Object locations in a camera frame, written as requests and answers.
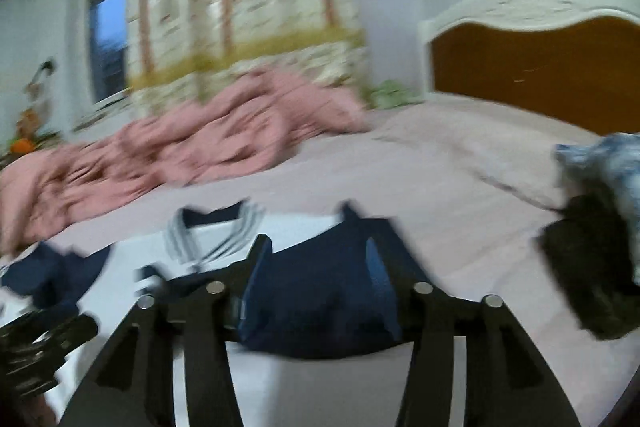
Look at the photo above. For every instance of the tree print curtain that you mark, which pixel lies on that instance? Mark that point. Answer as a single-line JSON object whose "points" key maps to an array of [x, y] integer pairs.
{"points": [[189, 50]]}

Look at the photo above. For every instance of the pink crumpled quilt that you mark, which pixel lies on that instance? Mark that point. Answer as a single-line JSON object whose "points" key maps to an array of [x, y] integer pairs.
{"points": [[248, 127]]}

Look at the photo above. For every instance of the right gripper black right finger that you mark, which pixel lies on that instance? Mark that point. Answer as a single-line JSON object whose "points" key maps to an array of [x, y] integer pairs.
{"points": [[472, 363]]}

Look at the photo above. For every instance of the pink bed sheet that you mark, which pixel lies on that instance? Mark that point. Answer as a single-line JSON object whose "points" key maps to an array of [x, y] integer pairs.
{"points": [[470, 184]]}

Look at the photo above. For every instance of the white framed window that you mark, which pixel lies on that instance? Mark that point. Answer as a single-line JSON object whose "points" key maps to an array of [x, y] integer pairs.
{"points": [[100, 42]]}

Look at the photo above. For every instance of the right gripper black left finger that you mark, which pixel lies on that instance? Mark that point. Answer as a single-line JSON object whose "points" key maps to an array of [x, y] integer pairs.
{"points": [[131, 382]]}

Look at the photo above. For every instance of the white brown wooden headboard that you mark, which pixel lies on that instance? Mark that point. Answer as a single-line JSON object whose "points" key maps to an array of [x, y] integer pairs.
{"points": [[576, 61]]}

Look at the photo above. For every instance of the orange toy on table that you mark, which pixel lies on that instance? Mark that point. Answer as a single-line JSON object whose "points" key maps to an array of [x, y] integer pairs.
{"points": [[22, 146]]}

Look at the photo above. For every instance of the white navy varsity jacket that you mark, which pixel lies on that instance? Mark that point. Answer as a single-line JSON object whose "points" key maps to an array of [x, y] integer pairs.
{"points": [[311, 298]]}

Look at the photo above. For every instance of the wall mounted desk lamp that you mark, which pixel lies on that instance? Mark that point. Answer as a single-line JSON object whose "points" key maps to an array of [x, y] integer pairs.
{"points": [[34, 87]]}

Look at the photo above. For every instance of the folded black garment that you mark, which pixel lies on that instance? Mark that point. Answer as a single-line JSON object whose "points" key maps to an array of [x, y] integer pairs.
{"points": [[587, 252]]}

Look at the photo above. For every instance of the folded blue plaid shirt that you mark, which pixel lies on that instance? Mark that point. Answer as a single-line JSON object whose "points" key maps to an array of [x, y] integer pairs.
{"points": [[614, 163]]}

